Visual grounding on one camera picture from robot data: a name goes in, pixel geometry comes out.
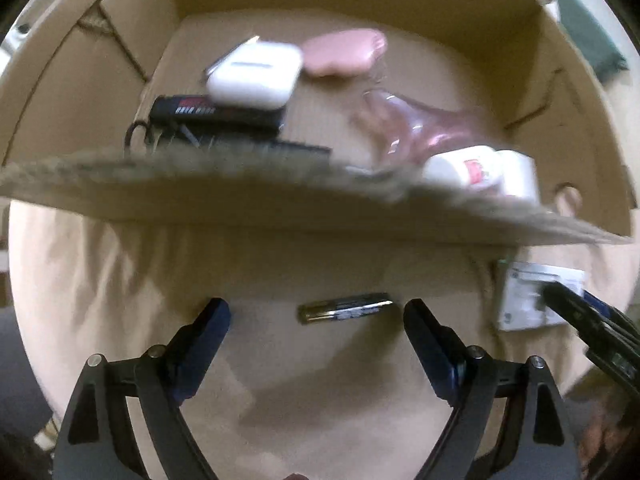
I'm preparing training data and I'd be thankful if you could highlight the white earbuds case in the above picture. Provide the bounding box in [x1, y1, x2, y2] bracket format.
[205, 40, 304, 110]

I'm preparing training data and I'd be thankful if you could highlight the pink heart-shaped case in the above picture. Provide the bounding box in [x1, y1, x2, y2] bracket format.
[301, 28, 387, 79]

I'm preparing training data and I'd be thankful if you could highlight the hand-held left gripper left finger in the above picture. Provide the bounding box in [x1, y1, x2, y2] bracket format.
[50, 297, 232, 480]

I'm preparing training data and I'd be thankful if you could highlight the person's grey trouser leg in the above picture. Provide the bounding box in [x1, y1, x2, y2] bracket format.
[0, 305, 53, 441]

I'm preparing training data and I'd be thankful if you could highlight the green cloth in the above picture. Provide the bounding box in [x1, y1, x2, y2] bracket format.
[551, 0, 629, 82]

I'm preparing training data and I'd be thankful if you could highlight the pink translucent massage stone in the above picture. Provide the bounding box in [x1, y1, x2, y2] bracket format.
[349, 87, 497, 167]

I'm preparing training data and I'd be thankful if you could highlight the gold and black battery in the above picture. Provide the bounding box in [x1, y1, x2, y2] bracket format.
[298, 292, 395, 325]

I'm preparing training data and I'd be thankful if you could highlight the cardboard box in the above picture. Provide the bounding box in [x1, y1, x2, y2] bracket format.
[0, 0, 635, 247]

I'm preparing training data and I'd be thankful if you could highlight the white plastic bottle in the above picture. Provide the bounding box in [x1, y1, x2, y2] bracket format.
[421, 145, 502, 192]

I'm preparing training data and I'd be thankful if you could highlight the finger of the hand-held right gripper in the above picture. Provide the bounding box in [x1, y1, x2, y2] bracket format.
[541, 282, 640, 383]

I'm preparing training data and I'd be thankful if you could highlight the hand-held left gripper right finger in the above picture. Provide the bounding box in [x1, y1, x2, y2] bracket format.
[402, 299, 583, 480]

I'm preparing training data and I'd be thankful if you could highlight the white packaging box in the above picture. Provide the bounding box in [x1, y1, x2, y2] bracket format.
[496, 260, 587, 332]

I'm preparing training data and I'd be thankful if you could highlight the black rectangular bar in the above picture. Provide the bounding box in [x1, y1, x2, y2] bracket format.
[149, 94, 287, 137]

